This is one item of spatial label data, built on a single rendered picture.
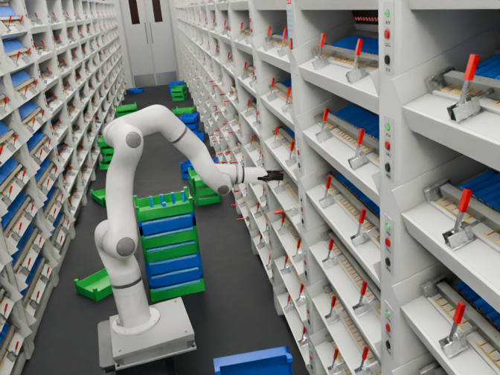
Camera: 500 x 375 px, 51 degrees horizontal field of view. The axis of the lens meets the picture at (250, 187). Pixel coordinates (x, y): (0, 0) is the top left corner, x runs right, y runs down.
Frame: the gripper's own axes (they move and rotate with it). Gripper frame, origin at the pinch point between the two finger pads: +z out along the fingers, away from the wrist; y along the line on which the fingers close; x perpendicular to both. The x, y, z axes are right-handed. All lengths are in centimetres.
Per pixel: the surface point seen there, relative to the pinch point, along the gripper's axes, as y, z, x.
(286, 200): 11.7, 1.6, -7.1
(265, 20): -16, -7, 62
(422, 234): 133, -7, 30
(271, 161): -15.9, 0.4, 1.9
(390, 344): 120, -2, 0
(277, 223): -11.0, 5.2, -26.6
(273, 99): 1.0, -5.1, 32.4
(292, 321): 9, 11, -66
